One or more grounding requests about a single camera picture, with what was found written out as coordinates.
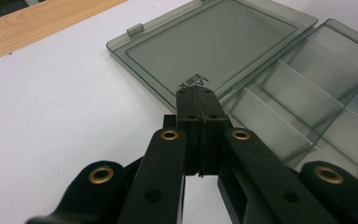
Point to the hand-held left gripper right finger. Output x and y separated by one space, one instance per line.
214 124

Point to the grey transparent compartment box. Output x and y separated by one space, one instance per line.
223 46

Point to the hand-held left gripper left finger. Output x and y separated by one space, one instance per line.
186 124

